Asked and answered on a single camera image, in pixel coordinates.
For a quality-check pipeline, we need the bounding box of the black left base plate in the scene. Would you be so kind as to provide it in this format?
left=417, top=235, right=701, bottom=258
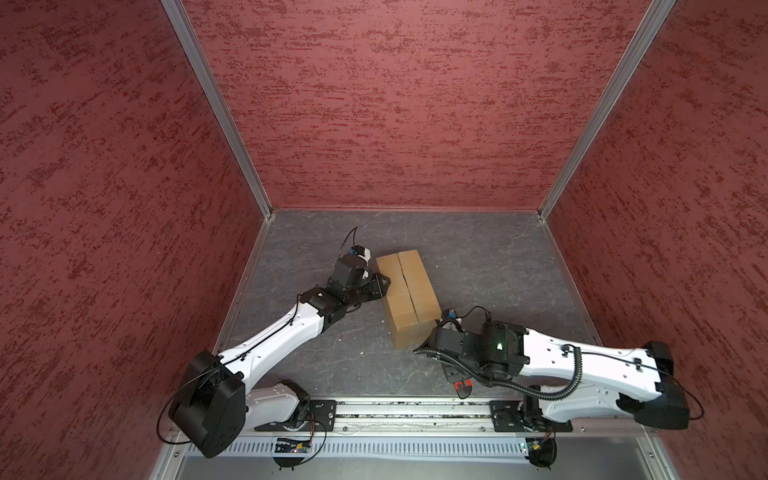
left=254, top=399, right=338, bottom=432

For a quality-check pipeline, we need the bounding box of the aluminium left corner post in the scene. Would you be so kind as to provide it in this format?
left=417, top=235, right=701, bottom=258
left=161, top=0, right=273, bottom=222

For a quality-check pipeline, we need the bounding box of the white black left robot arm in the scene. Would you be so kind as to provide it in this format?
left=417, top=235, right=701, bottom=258
left=164, top=245, right=391, bottom=458

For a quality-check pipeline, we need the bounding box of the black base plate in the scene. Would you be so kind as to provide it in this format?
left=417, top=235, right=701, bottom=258
left=489, top=396, right=573, bottom=433
left=254, top=399, right=338, bottom=432

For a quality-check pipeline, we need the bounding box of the controller board with wires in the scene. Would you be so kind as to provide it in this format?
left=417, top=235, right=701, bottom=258
left=526, top=430, right=558, bottom=470
left=272, top=432, right=327, bottom=470

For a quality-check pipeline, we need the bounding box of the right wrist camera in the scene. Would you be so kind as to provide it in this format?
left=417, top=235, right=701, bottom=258
left=441, top=308, right=461, bottom=321

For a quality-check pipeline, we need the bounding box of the right controller board with wires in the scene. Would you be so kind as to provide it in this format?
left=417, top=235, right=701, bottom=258
left=526, top=430, right=558, bottom=470

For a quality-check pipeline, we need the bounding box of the brown cardboard express box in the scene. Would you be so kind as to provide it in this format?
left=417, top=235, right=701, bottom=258
left=376, top=250, right=441, bottom=350

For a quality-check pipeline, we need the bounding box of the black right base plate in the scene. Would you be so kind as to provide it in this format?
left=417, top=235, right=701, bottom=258
left=489, top=396, right=573, bottom=433

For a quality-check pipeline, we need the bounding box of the left controller board with wires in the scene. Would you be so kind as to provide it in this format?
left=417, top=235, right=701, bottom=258
left=272, top=432, right=327, bottom=470

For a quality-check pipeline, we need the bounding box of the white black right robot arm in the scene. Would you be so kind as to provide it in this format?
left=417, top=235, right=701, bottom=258
left=413, top=317, right=693, bottom=433

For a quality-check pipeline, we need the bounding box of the white slotted cable duct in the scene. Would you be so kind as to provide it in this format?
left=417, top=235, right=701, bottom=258
left=220, top=436, right=529, bottom=463

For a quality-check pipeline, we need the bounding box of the aluminium front rail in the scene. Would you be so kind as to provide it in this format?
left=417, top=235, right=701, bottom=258
left=311, top=395, right=658, bottom=436

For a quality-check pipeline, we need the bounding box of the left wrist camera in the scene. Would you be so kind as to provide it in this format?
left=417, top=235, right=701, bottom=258
left=349, top=245, right=371, bottom=262

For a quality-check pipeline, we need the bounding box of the aluminium right corner post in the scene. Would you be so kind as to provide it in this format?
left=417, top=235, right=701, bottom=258
left=538, top=0, right=676, bottom=223

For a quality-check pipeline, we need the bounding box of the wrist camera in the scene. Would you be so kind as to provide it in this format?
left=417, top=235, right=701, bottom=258
left=349, top=245, right=371, bottom=262
left=441, top=308, right=461, bottom=321

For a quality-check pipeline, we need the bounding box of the aluminium corner post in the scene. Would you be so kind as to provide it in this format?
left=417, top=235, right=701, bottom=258
left=538, top=0, right=676, bottom=223
left=161, top=0, right=273, bottom=222

